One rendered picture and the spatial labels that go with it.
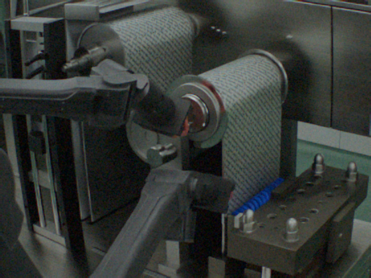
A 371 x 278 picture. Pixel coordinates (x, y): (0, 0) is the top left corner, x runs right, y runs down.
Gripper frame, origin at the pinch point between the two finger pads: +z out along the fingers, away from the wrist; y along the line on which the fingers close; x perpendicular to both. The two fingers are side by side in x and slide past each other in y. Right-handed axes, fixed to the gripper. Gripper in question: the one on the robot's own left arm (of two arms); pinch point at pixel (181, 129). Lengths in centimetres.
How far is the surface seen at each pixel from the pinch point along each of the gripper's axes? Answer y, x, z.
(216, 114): 5.7, 4.6, -0.1
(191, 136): 0.3, 0.3, 4.0
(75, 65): -24.3, 4.7, -8.9
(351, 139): -49, 92, 280
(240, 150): 7.7, 2.0, 11.6
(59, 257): -24.7, -34.0, 13.1
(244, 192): 8.4, -4.7, 19.5
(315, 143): -75, 84, 288
